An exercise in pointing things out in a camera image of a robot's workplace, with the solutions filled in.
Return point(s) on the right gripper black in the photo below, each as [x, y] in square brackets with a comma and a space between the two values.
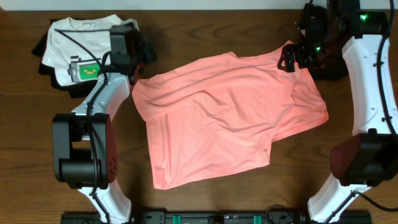
[288, 54]

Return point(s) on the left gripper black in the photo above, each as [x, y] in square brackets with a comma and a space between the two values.
[142, 46]

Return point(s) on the pink t-shirt with brown print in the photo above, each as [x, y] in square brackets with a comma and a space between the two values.
[220, 115]

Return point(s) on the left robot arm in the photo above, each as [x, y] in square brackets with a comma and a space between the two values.
[84, 147]

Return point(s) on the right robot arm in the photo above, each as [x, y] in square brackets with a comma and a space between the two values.
[369, 156]

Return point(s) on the black crumpled garment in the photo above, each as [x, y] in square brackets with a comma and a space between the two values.
[324, 34]

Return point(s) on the white t-shirt with pixel camera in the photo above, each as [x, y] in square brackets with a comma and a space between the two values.
[74, 48]

